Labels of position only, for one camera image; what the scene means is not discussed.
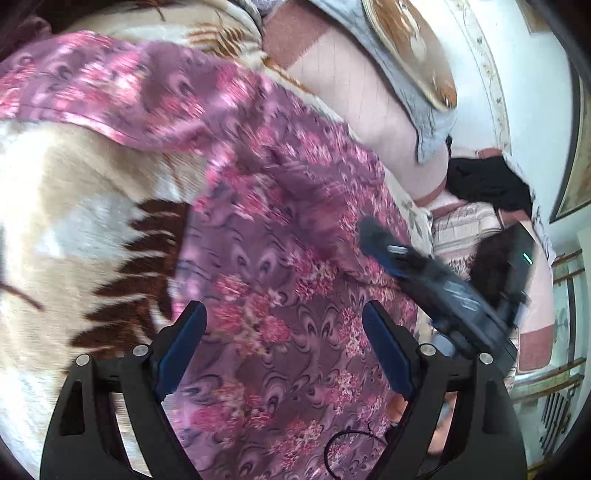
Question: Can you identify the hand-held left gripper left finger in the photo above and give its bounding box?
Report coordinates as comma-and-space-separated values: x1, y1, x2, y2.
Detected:
41, 300, 208, 480

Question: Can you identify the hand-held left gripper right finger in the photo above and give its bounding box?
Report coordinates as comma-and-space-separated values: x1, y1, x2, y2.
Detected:
362, 300, 527, 480

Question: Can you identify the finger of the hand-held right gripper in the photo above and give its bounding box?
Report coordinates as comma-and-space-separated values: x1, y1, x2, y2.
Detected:
358, 216, 419, 280

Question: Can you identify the purple floral garment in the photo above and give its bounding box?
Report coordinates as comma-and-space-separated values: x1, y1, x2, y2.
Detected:
0, 30, 422, 480

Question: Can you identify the beige striped cloth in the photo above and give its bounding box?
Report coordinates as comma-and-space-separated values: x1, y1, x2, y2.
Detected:
432, 202, 504, 278

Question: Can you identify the black cloth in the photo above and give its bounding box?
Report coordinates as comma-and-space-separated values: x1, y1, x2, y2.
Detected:
446, 155, 533, 219

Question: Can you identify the beige leaf-print blanket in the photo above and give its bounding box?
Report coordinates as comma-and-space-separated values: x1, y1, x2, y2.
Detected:
0, 0, 435, 480

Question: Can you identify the pink bed sheet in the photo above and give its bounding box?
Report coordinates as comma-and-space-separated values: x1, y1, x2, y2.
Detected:
262, 8, 556, 376

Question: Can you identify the white ornate headboard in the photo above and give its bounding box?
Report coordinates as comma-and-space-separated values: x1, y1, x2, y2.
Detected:
443, 0, 514, 158

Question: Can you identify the grey pillow with brown print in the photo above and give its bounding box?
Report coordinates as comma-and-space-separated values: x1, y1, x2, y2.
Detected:
308, 0, 459, 164

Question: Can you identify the black cable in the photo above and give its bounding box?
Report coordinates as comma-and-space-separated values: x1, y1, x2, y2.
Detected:
323, 428, 389, 480

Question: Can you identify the framed wall picture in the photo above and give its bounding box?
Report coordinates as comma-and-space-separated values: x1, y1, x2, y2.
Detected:
549, 58, 591, 227

